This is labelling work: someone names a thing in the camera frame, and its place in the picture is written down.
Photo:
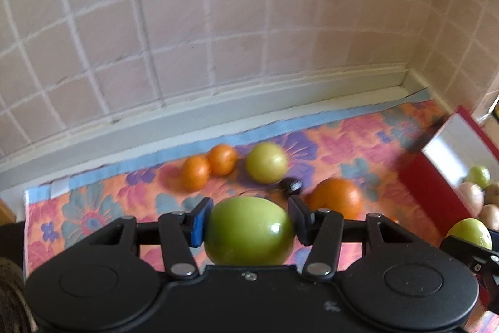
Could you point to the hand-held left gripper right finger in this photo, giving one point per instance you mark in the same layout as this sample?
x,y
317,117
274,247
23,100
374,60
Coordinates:
x,y
300,218

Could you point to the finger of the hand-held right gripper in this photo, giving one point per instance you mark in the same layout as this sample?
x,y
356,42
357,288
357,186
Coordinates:
x,y
464,248

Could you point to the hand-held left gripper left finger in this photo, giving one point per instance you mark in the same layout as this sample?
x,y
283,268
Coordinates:
x,y
199,223

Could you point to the large green jujube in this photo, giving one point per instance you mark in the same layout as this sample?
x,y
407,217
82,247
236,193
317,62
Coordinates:
x,y
469,232
249,229

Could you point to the red box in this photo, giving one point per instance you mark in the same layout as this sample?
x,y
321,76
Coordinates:
x,y
421,181

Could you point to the dark cherry with stem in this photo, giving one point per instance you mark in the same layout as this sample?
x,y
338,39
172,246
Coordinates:
x,y
291,186

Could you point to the large orange mandarin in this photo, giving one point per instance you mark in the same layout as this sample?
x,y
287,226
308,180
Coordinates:
x,y
335,198

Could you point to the small orange mandarin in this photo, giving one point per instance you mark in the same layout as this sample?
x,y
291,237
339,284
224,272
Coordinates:
x,y
195,172
222,159

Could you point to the yellowish green jujube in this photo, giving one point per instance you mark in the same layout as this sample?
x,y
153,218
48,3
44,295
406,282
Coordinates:
x,y
266,162

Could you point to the floral quilted cloth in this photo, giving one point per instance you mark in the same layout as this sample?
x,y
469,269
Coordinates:
x,y
128,192

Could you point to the black glass cooktop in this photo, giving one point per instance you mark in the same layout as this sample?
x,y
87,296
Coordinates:
x,y
11,239

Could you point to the wooden board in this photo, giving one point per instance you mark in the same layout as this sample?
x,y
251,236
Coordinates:
x,y
6,212

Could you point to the metal stove burner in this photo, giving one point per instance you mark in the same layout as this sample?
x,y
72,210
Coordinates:
x,y
11,298

